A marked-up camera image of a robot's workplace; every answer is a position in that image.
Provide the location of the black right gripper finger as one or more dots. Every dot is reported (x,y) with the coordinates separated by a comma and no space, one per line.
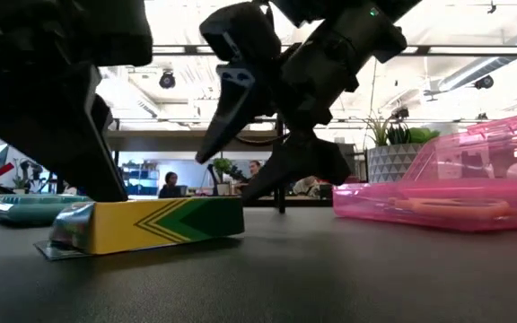
(233,107)
(303,157)

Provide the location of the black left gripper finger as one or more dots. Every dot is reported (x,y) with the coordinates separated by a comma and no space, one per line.
(38,125)

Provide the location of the yellow green crayon box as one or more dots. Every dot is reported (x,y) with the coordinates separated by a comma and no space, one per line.
(119,224)

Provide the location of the pink translucent pencil case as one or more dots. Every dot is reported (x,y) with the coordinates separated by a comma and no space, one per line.
(487,148)

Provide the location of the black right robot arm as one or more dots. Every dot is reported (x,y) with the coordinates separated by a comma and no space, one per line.
(312,9)

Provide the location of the person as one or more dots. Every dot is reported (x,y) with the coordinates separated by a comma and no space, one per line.
(170,184)
(305,188)
(254,168)

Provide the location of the small background potted plant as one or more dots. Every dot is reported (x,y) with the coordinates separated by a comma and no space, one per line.
(18,181)
(222,188)

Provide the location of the black overhead crossbar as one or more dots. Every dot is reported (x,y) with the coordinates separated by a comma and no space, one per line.
(191,49)

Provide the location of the wooden shelf with black legs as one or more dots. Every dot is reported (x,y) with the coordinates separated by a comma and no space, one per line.
(160,140)

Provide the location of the teal plastic lid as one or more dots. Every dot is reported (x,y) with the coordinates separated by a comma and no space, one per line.
(25,208)

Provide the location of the white patterned plant pot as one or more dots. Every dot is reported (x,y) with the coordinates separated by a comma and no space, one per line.
(391,163)

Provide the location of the green succulent plant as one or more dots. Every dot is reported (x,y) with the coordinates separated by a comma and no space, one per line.
(420,134)

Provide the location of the black table mat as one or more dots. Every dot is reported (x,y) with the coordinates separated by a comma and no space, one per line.
(330,278)

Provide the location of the black metal table frame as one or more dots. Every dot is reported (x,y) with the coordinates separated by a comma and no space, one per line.
(263,203)

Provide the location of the black ceiling camera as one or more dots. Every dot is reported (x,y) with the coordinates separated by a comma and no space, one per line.
(167,80)
(484,82)
(400,113)

